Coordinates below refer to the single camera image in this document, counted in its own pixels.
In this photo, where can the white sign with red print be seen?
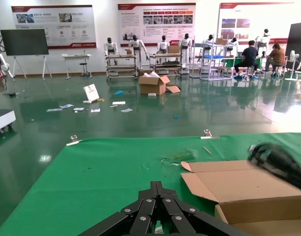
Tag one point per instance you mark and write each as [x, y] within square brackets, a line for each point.
[91, 92]

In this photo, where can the tall black panel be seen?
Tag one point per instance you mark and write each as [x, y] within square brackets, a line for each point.
[296, 44]

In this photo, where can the small white table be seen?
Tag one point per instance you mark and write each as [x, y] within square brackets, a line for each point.
[75, 57]

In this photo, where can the green table cloth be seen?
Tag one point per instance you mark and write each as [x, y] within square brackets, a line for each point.
[91, 172]

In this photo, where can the open cardboard box with papers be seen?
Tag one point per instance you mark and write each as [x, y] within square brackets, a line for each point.
[151, 87]

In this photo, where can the seated person black shirt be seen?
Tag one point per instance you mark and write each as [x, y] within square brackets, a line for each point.
[249, 55]

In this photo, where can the wall poster with dark pictures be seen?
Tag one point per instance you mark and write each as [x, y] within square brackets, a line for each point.
[251, 17]

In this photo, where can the white standing fan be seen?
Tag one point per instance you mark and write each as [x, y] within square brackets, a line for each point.
[293, 57]

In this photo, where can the metal rack on wheels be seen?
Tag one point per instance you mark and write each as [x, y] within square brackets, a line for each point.
[121, 57]
[165, 55]

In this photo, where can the blue cap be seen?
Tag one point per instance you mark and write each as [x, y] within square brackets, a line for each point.
[119, 93]

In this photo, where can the thin long wooden stick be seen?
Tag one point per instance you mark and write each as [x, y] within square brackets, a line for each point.
[207, 150]

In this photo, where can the white industrial robot arm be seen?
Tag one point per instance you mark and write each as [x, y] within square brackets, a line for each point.
[4, 65]

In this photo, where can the wall poster with flowchart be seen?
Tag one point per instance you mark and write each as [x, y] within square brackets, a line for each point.
[155, 22]

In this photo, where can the white humanoid robot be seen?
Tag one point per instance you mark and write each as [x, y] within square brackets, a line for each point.
[233, 43]
[263, 39]
[135, 44]
[163, 45]
[209, 41]
[185, 43]
[110, 46]

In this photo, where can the wall poster with photos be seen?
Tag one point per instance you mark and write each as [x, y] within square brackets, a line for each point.
[54, 24]

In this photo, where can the empty open cardboard box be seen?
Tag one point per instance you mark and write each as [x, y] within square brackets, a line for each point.
[239, 184]

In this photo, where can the silver cloth clip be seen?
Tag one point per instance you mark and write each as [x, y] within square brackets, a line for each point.
[73, 139]
[208, 134]

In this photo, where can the tall metal frame rack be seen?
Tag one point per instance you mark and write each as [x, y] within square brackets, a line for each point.
[209, 79]

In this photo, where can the black screen on stand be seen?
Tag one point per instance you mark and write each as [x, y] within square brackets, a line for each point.
[23, 41]

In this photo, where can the seated person brown shirt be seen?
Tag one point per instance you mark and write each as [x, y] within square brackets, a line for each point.
[278, 55]

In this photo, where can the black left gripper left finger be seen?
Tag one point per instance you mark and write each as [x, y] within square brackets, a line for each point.
[140, 211]

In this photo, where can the black round stool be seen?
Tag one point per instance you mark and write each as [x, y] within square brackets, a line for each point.
[83, 64]

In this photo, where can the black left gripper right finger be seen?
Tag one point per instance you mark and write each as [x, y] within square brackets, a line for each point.
[177, 214]

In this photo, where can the white paper sheet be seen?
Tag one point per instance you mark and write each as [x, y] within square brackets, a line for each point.
[95, 110]
[118, 103]
[78, 109]
[54, 110]
[66, 106]
[126, 110]

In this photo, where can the white cart on wheels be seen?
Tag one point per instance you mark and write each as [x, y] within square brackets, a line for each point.
[3, 120]

